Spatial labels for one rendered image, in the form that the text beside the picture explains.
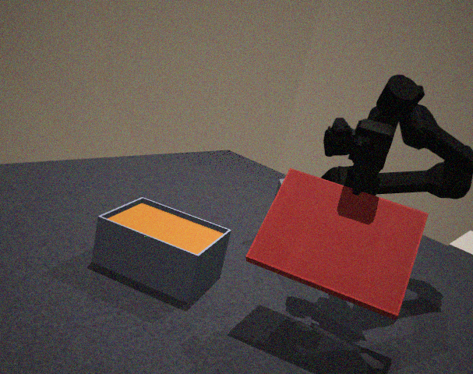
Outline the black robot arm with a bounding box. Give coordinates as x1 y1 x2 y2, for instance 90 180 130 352
321 75 473 199

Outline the red lid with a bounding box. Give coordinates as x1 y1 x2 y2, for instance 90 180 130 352
246 168 429 319

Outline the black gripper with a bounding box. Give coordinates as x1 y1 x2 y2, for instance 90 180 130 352
345 118 396 196

